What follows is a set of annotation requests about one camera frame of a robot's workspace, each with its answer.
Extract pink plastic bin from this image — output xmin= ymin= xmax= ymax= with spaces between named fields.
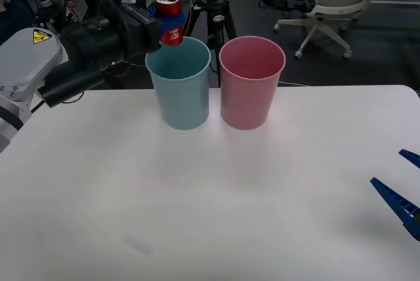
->
xmin=219 ymin=35 xmax=287 ymax=131

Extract black tripod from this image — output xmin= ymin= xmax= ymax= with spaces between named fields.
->
xmin=189 ymin=0 xmax=238 ymax=88

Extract red drink can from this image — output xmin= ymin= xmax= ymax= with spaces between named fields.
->
xmin=154 ymin=0 xmax=184 ymax=47

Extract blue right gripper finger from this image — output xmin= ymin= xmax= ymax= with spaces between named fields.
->
xmin=369 ymin=177 xmax=420 ymax=242
xmin=398 ymin=148 xmax=420 ymax=167

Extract pale blue plastic bin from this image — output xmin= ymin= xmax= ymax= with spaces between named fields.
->
xmin=144 ymin=36 xmax=211 ymax=131

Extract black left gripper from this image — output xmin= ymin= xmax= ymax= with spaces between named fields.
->
xmin=119 ymin=2 xmax=186 ymax=57

